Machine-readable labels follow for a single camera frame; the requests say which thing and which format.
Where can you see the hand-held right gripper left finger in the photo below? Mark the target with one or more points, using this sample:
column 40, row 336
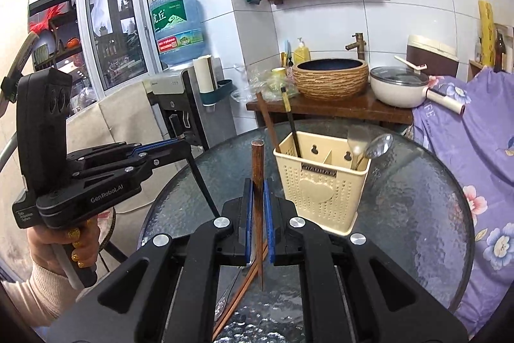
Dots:
column 249, row 222

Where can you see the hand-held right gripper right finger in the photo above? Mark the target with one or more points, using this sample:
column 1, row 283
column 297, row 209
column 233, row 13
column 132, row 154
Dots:
column 268, row 222

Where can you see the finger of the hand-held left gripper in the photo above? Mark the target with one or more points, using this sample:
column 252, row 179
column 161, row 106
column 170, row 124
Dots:
column 168, row 156
column 160, row 145

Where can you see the plain black chopstick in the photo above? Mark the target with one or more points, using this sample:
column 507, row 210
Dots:
column 198, row 182

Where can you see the cream perforated utensil holder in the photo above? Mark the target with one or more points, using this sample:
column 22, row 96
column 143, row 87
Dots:
column 317, row 190

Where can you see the black chopstick with gold tip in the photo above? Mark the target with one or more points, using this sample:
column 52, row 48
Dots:
column 291, row 122

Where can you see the translucent grey spoon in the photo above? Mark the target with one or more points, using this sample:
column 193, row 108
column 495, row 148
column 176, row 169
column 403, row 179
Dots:
column 355, row 142

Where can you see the person's left forearm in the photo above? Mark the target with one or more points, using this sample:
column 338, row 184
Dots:
column 36, row 298

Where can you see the person's left hand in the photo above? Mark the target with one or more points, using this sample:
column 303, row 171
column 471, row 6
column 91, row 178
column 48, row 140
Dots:
column 86, row 242

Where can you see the grey water dispenser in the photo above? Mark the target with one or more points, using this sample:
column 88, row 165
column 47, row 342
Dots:
column 172, row 106

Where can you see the teal cup holder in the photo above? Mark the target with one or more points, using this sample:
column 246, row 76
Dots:
column 217, row 92

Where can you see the cushioned stool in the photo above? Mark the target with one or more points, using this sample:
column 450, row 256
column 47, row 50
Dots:
column 107, row 226

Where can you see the sliding glass window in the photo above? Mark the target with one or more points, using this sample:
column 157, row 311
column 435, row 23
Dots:
column 112, row 33

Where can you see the clear plastic bags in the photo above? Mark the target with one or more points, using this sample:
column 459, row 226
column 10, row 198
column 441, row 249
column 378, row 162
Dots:
column 257, row 86

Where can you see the blue water jug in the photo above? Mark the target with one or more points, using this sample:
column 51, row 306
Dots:
column 178, row 29

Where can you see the wooden counter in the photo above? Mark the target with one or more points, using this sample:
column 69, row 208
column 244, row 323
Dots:
column 341, row 108

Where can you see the yellow cup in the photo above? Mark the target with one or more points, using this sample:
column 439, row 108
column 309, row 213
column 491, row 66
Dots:
column 278, row 74

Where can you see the woven pattern basin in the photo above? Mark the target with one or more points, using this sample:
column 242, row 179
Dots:
column 331, row 82

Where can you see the yellow soap dispenser bottle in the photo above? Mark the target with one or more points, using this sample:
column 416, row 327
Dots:
column 302, row 53

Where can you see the white pot with lid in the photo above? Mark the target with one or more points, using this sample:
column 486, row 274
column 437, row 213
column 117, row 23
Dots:
column 395, row 90

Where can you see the bronze faucet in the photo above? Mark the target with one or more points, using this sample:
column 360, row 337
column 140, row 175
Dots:
column 357, row 45

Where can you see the white rice paddle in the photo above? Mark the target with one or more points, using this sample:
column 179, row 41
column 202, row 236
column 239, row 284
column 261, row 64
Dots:
column 409, row 63

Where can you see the purple floral cloth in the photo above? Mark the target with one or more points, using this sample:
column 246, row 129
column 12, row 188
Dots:
column 474, row 166

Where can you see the white lint roller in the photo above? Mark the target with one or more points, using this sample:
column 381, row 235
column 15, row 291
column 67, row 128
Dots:
column 445, row 102

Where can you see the brown and cream rice cooker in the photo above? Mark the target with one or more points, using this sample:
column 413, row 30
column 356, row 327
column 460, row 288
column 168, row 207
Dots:
column 433, row 57

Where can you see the small wooden box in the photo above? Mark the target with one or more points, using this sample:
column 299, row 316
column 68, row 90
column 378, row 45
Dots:
column 477, row 71

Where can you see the brown glass bottle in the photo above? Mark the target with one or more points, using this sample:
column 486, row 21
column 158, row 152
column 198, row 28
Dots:
column 499, row 53

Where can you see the yellow roll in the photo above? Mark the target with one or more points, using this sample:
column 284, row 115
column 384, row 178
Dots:
column 486, row 33

